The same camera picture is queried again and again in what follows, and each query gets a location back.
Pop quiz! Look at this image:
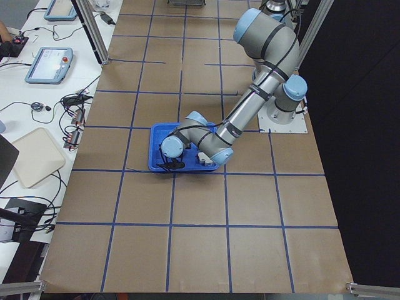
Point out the black power adapter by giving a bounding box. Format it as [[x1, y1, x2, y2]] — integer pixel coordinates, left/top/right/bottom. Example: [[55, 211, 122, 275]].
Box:
[[100, 12, 116, 25]]

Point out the far blue teach pendant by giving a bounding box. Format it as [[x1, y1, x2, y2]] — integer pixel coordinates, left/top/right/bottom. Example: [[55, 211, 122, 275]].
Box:
[[44, 0, 77, 21]]

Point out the blue plastic tray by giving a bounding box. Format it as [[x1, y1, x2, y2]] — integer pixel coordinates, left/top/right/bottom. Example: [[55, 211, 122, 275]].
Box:
[[148, 122, 219, 173]]

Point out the aluminium frame post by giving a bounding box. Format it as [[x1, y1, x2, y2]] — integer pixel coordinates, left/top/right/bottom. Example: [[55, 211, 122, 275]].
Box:
[[71, 0, 109, 65]]

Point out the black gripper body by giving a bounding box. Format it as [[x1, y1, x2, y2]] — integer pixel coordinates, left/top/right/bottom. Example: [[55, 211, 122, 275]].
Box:
[[163, 157, 182, 168]]

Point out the round silver device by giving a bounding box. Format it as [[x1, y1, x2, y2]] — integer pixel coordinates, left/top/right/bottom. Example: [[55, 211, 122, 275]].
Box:
[[31, 102, 44, 112]]

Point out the near blue teach pendant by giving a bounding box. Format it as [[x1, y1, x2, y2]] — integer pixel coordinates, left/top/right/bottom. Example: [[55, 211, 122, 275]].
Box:
[[24, 47, 74, 84]]

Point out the grey relay module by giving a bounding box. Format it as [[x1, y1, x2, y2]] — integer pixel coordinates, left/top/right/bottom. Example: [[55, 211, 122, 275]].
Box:
[[63, 130, 81, 151]]

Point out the beige plastic tray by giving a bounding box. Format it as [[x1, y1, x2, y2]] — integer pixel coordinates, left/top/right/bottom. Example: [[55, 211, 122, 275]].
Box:
[[12, 127, 66, 188]]

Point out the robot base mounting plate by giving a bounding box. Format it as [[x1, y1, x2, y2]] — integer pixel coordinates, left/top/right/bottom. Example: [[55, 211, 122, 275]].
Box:
[[257, 102, 308, 134]]

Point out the white circuit breaker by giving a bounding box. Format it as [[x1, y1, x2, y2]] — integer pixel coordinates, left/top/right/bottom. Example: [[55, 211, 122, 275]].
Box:
[[197, 152, 215, 167]]

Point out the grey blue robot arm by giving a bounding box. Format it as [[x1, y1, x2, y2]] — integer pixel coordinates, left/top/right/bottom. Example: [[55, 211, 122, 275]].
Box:
[[158, 8, 300, 172]]

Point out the black laptop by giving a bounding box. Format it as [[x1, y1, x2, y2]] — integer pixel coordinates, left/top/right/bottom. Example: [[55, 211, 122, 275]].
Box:
[[0, 136, 19, 186]]

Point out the blue teach pendant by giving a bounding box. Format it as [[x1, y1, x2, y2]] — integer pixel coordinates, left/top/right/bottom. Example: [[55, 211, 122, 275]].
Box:
[[24, 47, 74, 84], [44, 0, 77, 21]]

